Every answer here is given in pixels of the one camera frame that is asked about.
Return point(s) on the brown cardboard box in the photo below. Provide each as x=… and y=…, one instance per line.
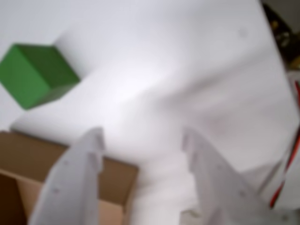
x=23, y=152

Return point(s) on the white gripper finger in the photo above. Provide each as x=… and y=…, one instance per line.
x=70, y=178
x=211, y=178

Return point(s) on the green cube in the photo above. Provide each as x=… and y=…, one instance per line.
x=35, y=75

